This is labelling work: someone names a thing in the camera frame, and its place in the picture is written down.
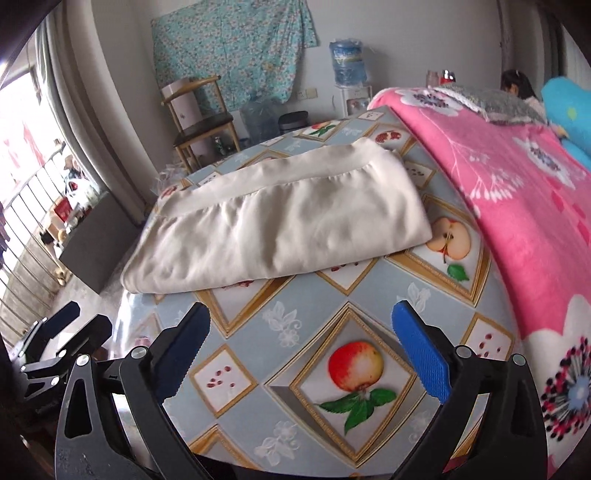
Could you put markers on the white cardboard box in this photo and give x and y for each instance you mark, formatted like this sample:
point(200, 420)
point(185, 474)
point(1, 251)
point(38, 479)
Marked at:
point(182, 106)

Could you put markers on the green can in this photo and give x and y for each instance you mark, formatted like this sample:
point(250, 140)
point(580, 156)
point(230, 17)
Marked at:
point(218, 145)

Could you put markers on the pink floral blanket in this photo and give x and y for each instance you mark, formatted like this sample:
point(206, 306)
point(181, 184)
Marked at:
point(508, 194)

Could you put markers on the clear plastic bag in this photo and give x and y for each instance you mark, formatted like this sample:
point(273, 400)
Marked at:
point(171, 175)

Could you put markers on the grey fluffy blanket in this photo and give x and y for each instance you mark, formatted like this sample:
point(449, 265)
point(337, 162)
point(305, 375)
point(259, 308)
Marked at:
point(498, 104)

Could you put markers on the white shopping bag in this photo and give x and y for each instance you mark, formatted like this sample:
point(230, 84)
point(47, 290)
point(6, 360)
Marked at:
point(82, 193)

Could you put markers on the wall socket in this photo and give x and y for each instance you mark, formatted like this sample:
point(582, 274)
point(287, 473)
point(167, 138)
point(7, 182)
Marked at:
point(307, 93)

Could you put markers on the floral wall cloth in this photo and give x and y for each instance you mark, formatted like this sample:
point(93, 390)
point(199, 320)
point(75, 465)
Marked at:
point(231, 46)

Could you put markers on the red box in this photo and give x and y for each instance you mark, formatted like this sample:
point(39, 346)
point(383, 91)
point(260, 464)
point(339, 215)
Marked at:
point(62, 211)

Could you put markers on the dark cabinet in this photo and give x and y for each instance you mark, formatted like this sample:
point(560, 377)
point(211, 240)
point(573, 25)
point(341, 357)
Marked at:
point(97, 244)

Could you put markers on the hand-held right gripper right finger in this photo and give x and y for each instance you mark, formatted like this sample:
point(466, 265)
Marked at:
point(420, 350)

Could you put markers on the fruit print tablecloth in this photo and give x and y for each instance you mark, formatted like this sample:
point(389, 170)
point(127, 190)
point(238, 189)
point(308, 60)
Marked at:
point(286, 323)

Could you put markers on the wooden chair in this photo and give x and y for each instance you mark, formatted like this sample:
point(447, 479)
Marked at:
point(203, 129)

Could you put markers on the cyan plush pillow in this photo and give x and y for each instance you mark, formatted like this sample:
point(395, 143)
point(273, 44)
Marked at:
point(568, 106)

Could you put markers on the cream zip jacket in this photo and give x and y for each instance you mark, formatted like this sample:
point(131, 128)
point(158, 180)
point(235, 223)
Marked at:
point(277, 221)

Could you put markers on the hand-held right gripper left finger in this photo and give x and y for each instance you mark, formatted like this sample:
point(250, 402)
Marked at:
point(184, 350)

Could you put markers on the grey trash bin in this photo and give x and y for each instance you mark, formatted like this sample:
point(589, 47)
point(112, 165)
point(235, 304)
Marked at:
point(294, 123)

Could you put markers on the white water dispenser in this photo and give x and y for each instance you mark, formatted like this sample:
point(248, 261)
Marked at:
point(355, 99)

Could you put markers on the grey curtain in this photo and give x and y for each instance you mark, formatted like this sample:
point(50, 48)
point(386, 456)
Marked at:
point(92, 115)

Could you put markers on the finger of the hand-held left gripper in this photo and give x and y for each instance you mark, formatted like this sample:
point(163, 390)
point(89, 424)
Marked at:
point(62, 318)
point(92, 334)

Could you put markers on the metal window railing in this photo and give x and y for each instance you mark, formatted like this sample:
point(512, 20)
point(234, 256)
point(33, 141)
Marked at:
point(27, 267)

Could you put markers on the empty clear water jug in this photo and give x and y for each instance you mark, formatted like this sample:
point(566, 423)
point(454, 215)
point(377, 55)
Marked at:
point(261, 120)

